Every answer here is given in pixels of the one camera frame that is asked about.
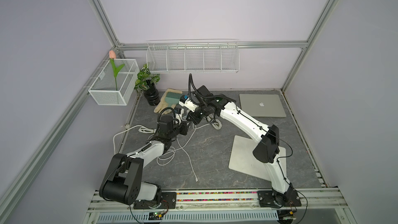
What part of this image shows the colourful bead strip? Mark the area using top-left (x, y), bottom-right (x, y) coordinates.
top-left (177, 190), bottom-right (258, 202)

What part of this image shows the pink artificial tulip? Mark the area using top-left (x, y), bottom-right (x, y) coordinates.
top-left (108, 50), bottom-right (125, 90)

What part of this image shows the long white wire shelf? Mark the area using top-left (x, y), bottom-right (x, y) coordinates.
top-left (146, 39), bottom-right (240, 74)

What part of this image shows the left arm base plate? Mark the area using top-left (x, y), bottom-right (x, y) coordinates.
top-left (133, 191), bottom-right (177, 209)

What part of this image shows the silver laptop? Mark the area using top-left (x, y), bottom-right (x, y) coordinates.
top-left (229, 135), bottom-right (271, 181)
top-left (239, 94), bottom-right (286, 118)

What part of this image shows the silver laptop near front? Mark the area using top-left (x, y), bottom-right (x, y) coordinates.
top-left (229, 135), bottom-right (271, 181)

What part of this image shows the white vented cable duct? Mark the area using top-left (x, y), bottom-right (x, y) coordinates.
top-left (96, 210), bottom-right (279, 224)

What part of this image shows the green plant in black pot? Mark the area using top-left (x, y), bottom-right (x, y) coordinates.
top-left (134, 63), bottom-right (160, 106)

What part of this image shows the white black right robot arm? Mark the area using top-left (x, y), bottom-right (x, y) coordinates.
top-left (179, 74), bottom-right (302, 208)

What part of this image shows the silver laptop at back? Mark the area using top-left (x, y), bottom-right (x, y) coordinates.
top-left (239, 94), bottom-right (286, 118)

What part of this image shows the white wire basket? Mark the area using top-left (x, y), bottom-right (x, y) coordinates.
top-left (88, 59), bottom-right (140, 106)

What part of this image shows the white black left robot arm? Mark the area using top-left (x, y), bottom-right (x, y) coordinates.
top-left (99, 107), bottom-right (190, 207)

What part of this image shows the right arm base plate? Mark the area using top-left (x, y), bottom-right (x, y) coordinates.
top-left (257, 188), bottom-right (302, 208)

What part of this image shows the beige green work glove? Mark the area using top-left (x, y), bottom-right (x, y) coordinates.
top-left (153, 88), bottom-right (183, 113)

